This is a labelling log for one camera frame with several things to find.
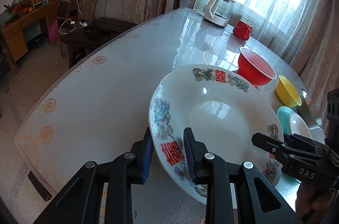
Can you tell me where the white rose plate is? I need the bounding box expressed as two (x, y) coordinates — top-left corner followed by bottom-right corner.
(288, 113), (312, 139)

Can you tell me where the turquoise round plate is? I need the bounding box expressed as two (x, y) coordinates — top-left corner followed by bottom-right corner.
(276, 106), (294, 134)

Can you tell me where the stainless steel bowl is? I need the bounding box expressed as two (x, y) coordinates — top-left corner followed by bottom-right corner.
(297, 89), (323, 129)

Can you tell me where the white patterned deep plate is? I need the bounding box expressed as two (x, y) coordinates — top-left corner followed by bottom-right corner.
(149, 64), (283, 203)

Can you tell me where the yellow plastic bowl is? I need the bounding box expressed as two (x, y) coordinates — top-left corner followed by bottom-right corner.
(275, 75), (302, 108)

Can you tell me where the red plastic bowl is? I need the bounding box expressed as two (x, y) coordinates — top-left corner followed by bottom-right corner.
(237, 47), (276, 87)

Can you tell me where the right hand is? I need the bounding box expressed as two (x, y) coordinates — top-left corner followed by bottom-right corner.
(295, 182), (338, 223)

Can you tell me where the right brown curtain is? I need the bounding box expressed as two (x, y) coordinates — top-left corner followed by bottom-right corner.
(290, 0), (338, 115)

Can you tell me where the lace table mat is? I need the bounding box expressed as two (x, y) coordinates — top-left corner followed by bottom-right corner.
(202, 42), (249, 73)

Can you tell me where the red mug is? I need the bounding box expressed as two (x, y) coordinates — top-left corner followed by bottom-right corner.
(233, 19), (253, 41)

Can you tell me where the white glass kettle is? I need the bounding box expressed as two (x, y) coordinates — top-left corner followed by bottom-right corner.
(203, 0), (235, 28)

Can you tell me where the wooden folding chair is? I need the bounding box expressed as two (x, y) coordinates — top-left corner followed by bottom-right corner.
(79, 0), (97, 24)

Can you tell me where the wooden cabinet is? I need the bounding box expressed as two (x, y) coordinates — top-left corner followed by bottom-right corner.
(2, 0), (59, 74)

